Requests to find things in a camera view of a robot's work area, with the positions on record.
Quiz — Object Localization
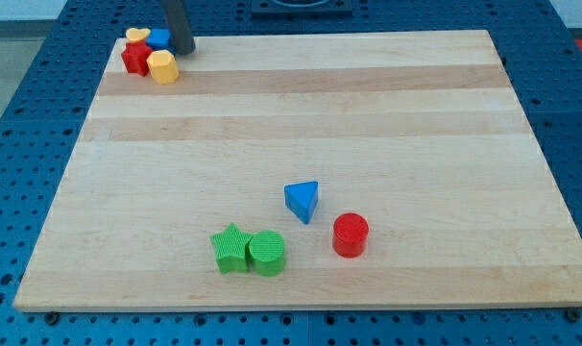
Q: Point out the blue triangle block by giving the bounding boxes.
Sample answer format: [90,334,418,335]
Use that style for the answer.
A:
[283,181,319,224]

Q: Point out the yellow hexagon block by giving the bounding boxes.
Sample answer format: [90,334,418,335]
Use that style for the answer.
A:
[146,50,180,85]

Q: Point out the green cylinder block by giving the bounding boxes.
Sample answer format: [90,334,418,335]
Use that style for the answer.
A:
[249,230,286,277]

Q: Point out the wooden board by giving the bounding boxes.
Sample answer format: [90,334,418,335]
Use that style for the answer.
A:
[14,31,582,312]

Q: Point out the red cylinder block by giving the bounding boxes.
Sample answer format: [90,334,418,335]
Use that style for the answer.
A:
[332,212,369,258]

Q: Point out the green star block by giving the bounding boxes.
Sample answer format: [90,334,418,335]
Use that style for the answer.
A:
[209,223,253,274]

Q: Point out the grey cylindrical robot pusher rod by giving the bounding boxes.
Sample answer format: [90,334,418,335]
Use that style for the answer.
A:
[160,0,196,55]

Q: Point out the blue cube block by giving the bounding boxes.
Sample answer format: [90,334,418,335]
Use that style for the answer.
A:
[146,28,172,50]

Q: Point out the red star block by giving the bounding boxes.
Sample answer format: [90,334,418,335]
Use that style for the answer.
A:
[121,42,153,77]

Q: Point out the yellow heart block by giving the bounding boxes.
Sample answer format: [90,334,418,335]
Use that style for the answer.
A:
[125,27,151,43]

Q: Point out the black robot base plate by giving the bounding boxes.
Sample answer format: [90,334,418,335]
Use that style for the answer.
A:
[250,0,354,17]

